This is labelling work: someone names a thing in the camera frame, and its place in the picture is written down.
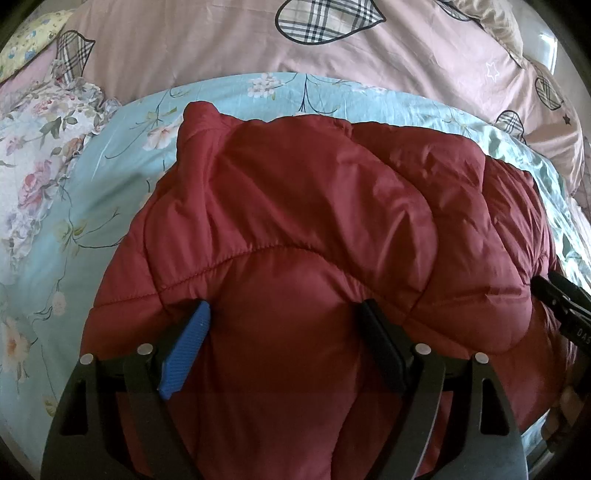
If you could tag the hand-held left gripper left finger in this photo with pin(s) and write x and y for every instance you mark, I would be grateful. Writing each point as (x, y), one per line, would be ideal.
(184, 350)

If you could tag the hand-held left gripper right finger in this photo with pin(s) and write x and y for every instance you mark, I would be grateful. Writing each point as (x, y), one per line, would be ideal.
(383, 341)

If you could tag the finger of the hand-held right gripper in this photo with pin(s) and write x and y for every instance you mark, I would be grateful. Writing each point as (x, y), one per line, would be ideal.
(561, 314)
(570, 293)

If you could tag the red padded jacket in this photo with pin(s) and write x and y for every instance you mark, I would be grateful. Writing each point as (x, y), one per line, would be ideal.
(314, 230)

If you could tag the person's right hand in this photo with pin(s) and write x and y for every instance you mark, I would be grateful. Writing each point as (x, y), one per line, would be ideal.
(563, 415)

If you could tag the light blue floral bed sheet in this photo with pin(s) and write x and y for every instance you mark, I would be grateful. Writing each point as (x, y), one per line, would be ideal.
(92, 207)

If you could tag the white floral ruffled pillow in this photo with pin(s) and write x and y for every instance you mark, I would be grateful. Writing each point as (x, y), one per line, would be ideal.
(41, 161)

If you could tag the beige pillow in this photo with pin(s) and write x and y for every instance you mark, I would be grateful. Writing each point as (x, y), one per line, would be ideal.
(494, 23)

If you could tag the pink duvet with plaid hearts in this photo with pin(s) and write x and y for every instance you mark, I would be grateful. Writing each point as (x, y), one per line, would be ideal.
(323, 50)

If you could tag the yellow floral pillow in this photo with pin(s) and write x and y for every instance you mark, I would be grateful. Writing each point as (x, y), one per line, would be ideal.
(32, 41)

